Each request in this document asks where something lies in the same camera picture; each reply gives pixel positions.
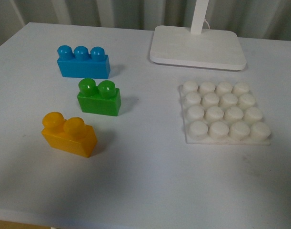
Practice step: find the yellow two-stud toy block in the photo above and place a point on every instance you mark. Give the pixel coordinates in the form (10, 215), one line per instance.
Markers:
(71, 135)

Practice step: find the white studded base plate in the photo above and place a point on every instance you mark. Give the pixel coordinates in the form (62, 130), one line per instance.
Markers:
(222, 114)

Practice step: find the green two-stud toy block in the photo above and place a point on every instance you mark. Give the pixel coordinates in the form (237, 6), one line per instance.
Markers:
(102, 99)

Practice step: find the blue three-stud toy block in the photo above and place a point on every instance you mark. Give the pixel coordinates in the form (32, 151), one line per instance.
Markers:
(82, 63)

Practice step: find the white desk lamp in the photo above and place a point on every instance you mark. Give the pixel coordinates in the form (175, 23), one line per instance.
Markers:
(197, 46)

